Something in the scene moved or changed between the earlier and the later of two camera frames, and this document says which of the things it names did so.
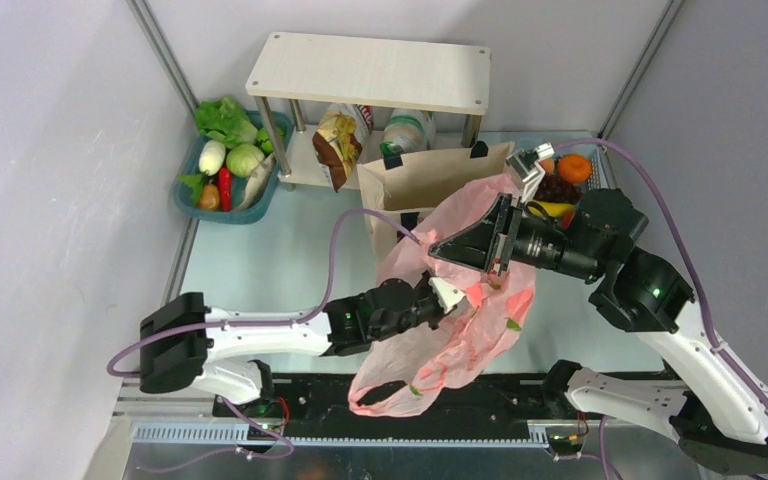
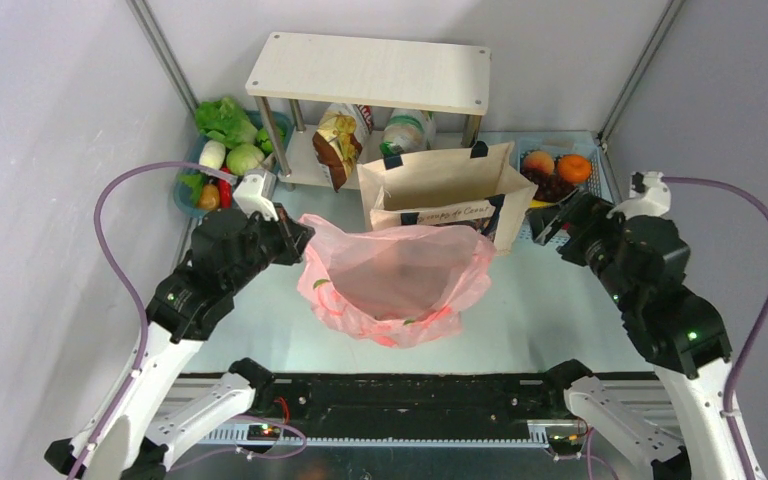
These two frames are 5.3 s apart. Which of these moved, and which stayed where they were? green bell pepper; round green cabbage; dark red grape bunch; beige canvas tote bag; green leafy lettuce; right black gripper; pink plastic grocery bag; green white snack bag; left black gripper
Moved: pink plastic grocery bag; right black gripper; left black gripper
Stayed: beige canvas tote bag; round green cabbage; green white snack bag; green bell pepper; dark red grape bunch; green leafy lettuce
